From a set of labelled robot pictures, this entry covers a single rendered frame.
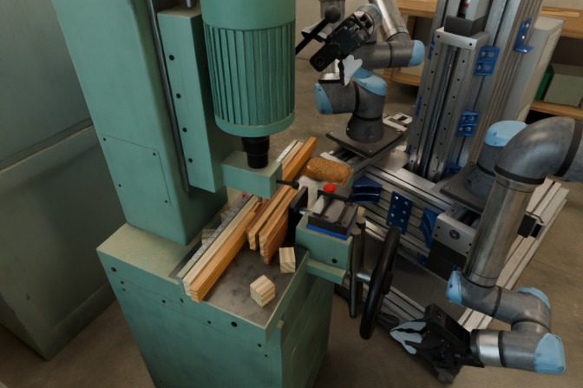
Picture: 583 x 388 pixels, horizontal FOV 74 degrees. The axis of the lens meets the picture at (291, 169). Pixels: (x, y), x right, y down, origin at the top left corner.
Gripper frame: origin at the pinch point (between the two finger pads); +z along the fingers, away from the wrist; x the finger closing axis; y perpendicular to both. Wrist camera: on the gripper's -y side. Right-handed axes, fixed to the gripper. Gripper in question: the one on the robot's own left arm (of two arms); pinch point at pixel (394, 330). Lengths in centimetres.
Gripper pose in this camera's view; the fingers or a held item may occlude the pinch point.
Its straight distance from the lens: 110.1
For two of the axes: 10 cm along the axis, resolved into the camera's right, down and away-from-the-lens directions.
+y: 4.1, 8.5, 3.2
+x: 4.6, -5.0, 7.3
